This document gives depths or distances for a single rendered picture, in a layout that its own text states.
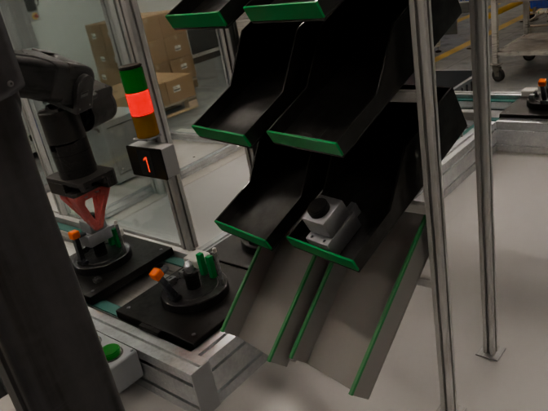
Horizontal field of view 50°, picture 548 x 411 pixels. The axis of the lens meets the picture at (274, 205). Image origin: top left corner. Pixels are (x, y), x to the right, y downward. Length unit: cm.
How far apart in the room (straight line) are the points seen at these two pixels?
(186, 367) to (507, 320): 62
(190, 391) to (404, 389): 37
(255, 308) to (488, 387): 41
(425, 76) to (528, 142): 128
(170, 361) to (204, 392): 8
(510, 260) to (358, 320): 60
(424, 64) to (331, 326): 42
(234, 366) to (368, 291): 33
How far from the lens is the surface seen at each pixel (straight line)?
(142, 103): 130
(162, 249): 147
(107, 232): 147
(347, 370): 91
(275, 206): 93
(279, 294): 101
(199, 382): 107
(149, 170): 134
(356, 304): 93
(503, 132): 204
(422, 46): 76
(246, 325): 104
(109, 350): 116
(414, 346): 118
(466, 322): 124
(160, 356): 111
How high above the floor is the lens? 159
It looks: 23 degrees down
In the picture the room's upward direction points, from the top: 11 degrees counter-clockwise
